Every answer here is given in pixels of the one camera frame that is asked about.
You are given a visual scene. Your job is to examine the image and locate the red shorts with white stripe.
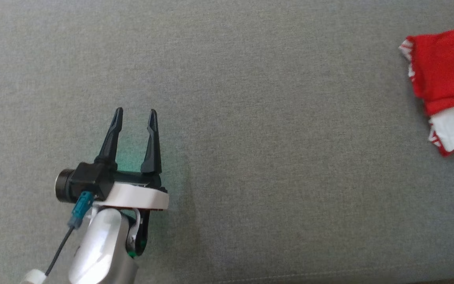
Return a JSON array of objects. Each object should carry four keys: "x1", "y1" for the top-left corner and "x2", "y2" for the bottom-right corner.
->
[{"x1": 398, "y1": 27, "x2": 454, "y2": 117}]

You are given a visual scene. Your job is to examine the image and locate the left camera cable blue plug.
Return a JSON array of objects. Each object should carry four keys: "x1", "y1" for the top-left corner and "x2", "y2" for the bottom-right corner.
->
[{"x1": 45, "y1": 191, "x2": 95, "y2": 277}]

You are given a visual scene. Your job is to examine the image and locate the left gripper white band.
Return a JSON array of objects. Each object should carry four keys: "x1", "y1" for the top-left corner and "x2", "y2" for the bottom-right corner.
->
[{"x1": 93, "y1": 107, "x2": 169, "y2": 259}]

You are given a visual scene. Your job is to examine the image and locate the large grey sofa seat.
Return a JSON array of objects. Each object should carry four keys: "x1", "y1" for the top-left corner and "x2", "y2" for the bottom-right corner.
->
[{"x1": 0, "y1": 0, "x2": 454, "y2": 284}]

